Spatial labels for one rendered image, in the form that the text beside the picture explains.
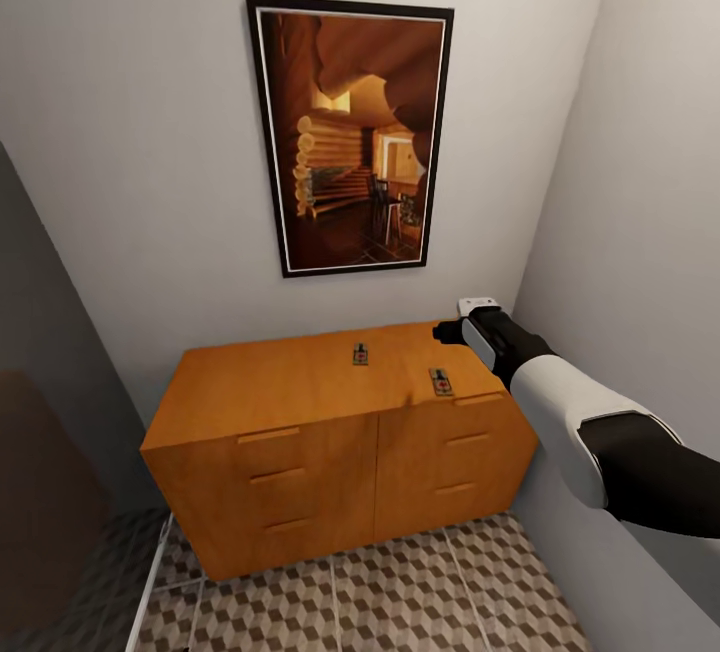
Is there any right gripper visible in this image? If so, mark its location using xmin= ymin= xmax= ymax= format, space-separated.
xmin=432 ymin=319 xmax=467 ymax=346

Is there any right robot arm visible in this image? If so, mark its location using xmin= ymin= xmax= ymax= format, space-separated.
xmin=432 ymin=296 xmax=720 ymax=627

